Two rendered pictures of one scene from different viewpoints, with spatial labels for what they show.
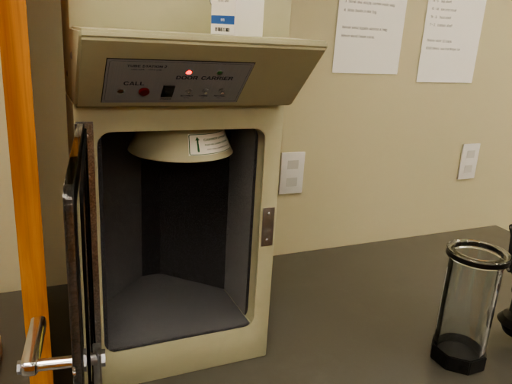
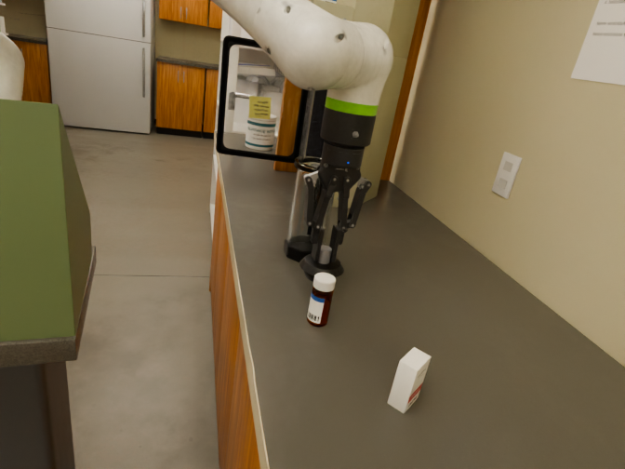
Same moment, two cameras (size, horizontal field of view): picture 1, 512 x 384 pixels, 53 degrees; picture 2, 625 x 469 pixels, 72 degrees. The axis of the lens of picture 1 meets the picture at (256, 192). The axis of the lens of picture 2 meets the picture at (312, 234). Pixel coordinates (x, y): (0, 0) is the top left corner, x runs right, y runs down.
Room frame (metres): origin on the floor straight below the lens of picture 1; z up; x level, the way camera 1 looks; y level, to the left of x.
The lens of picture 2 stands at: (0.99, -1.33, 1.39)
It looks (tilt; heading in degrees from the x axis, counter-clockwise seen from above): 23 degrees down; 98
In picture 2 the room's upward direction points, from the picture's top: 10 degrees clockwise
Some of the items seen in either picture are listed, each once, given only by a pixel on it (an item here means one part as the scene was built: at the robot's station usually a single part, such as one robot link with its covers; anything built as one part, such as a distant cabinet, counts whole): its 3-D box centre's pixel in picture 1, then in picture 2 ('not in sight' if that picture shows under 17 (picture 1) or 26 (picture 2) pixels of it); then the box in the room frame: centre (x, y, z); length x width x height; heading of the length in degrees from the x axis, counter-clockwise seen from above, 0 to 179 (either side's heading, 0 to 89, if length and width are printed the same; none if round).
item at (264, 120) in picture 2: (84, 312); (262, 102); (0.53, 0.19, 1.19); 0.30 x 0.01 x 0.40; 17
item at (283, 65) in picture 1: (200, 72); (316, 24); (0.71, 0.08, 1.46); 0.32 x 0.11 x 0.10; 115
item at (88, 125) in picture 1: (89, 254); (308, 110); (0.69, 0.24, 1.19); 0.03 x 0.02 x 0.39; 115
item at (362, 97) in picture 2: not in sight; (355, 67); (0.91, -0.55, 1.37); 0.13 x 0.11 x 0.14; 64
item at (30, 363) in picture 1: (50, 344); not in sight; (0.46, 0.20, 1.20); 0.10 x 0.05 x 0.03; 17
